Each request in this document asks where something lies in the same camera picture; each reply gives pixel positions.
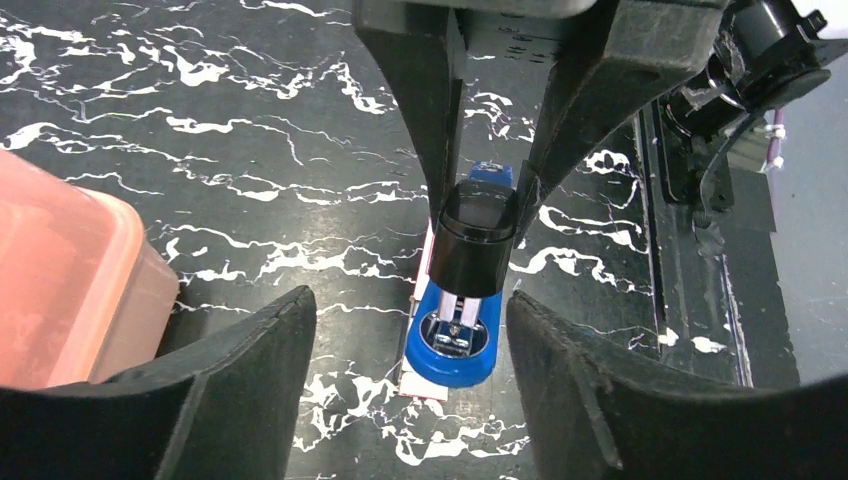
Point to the pink translucent plastic storage box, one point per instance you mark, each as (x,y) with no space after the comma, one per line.
(84,295)

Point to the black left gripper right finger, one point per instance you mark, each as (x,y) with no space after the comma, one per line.
(596,410)

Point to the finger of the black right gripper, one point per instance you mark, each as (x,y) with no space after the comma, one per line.
(624,55)
(421,52)

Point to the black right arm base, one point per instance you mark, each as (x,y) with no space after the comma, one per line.
(766,55)

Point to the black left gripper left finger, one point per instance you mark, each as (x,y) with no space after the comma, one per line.
(223,407)

